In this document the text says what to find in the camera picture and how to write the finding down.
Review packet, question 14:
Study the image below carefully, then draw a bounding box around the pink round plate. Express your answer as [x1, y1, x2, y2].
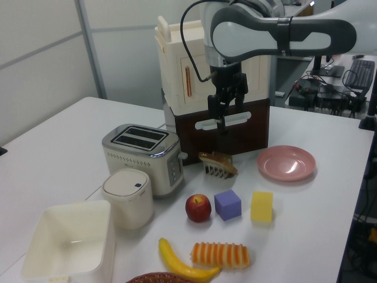
[256, 144, 317, 182]

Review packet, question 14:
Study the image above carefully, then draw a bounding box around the brown toast rack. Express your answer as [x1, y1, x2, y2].
[203, 152, 238, 180]

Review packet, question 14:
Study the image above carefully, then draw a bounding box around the chrome and cream toaster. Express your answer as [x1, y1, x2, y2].
[101, 123, 189, 198]

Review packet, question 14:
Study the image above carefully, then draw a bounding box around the yellow foam cube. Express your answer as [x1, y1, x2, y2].
[250, 190, 274, 222]

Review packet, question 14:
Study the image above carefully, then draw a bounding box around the small cream lidded bin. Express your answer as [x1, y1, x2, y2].
[101, 169, 154, 231]

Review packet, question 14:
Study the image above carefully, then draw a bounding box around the black keyboard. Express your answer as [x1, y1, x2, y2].
[342, 58, 376, 88]

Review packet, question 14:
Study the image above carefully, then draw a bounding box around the purple foam cube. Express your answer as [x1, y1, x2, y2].
[214, 189, 243, 222]

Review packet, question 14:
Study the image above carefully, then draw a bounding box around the cream plastic open box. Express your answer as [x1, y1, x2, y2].
[20, 199, 116, 283]

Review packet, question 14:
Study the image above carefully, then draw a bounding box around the white drawer handle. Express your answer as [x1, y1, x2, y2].
[194, 111, 252, 131]

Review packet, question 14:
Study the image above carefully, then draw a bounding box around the cream bread cabinet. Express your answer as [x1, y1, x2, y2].
[154, 15, 270, 114]

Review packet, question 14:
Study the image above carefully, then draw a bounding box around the black cable and adapter pile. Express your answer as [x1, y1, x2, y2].
[287, 75, 369, 118]

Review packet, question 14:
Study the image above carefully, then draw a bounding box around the dark brown cabinet base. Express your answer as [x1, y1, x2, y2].
[161, 88, 271, 167]

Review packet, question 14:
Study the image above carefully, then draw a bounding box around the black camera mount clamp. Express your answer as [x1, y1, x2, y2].
[358, 85, 377, 132]

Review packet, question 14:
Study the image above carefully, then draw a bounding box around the brown wicker basket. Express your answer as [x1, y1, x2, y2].
[126, 271, 185, 283]

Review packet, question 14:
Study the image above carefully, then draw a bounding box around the copper cabinet handle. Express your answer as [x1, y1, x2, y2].
[184, 65, 194, 98]

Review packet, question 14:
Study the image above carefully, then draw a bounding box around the orange striped bread loaf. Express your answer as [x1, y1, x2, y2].
[190, 241, 251, 269]

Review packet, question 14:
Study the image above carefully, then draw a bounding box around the yellow banana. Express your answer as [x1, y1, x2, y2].
[158, 237, 221, 283]

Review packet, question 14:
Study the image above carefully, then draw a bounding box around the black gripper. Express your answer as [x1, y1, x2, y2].
[207, 65, 249, 137]

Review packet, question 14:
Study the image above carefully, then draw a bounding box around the black monitor stand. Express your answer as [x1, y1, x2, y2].
[309, 54, 345, 78]

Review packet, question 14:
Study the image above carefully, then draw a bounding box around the brown crust bread slice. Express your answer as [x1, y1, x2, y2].
[199, 151, 239, 175]

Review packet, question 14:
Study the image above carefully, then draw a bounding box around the red apple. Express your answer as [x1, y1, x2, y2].
[185, 193, 212, 223]

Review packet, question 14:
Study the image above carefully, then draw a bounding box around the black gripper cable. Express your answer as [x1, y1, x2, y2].
[180, 0, 219, 83]

